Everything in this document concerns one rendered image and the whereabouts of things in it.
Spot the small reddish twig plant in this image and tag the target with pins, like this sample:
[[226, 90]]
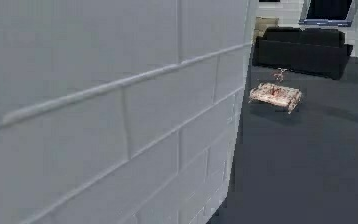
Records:
[[280, 75]]

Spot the tan cardboard box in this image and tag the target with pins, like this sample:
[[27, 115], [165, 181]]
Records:
[[265, 24]]

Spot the black sofa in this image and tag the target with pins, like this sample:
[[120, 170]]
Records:
[[300, 53]]

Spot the grey framed window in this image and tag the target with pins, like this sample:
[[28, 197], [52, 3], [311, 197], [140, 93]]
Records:
[[328, 11]]

